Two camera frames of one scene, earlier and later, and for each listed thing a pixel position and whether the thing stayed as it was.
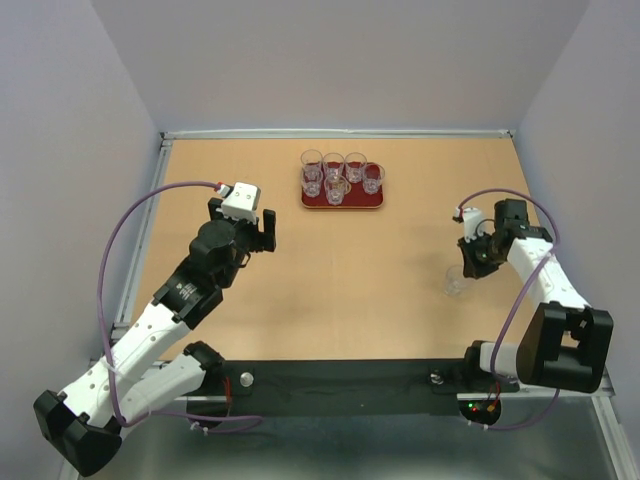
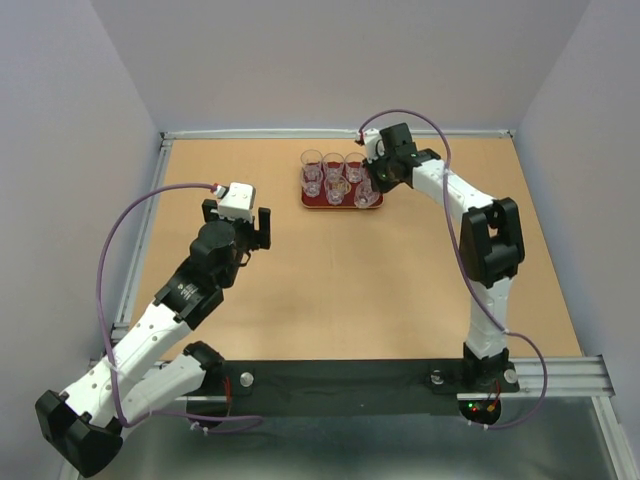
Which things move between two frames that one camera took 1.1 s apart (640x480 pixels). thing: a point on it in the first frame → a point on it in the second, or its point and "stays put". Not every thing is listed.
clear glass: [355, 163] stays put
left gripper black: [262, 241] stays put
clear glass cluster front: [336, 189] stays put
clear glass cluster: [455, 282] → [364, 194]
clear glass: [311, 176] stays put
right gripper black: [471, 267] → [382, 187]
